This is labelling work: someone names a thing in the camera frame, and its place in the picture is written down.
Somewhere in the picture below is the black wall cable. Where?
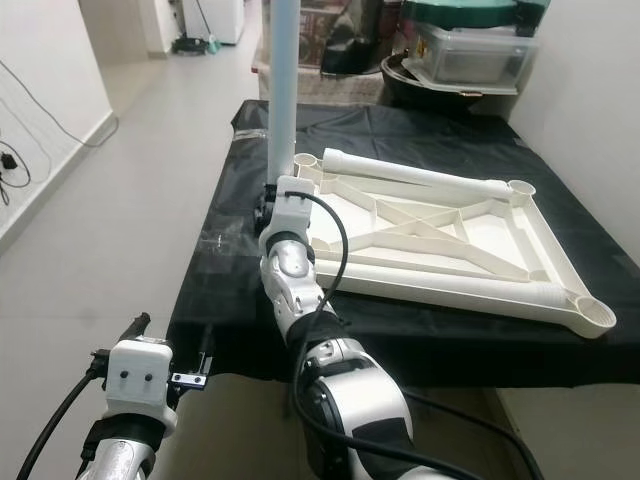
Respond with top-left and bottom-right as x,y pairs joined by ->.
0,60 -> 121,191

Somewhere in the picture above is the clear plastic tape piece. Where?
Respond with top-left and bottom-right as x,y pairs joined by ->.
203,215 -> 261,261

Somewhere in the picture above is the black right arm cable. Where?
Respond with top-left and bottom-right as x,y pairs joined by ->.
295,192 -> 546,480

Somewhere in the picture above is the black plastic table cover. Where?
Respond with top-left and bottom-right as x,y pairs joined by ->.
165,98 -> 640,386

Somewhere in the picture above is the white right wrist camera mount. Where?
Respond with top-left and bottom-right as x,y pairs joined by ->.
260,175 -> 316,256

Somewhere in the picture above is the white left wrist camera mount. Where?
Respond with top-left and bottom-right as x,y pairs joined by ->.
105,338 -> 176,436

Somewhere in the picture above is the beige patterned bench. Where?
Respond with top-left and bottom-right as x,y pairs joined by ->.
255,62 -> 391,103

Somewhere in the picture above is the clear plastic storage container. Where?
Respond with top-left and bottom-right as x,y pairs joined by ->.
415,22 -> 546,96

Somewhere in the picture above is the white plastic table leg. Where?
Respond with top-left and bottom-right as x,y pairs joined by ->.
320,147 -> 516,199
263,0 -> 303,191
335,262 -> 589,323

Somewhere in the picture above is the floor mop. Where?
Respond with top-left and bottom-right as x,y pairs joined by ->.
168,0 -> 221,56

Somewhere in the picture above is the green round lid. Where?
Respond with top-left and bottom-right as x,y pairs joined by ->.
400,0 -> 526,29

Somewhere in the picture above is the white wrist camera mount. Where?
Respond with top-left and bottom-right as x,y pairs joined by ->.
105,338 -> 176,436
260,175 -> 316,256

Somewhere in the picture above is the white plastic table top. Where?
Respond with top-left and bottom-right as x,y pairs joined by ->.
285,150 -> 616,341

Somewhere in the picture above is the black bag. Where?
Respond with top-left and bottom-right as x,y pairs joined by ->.
320,0 -> 406,79

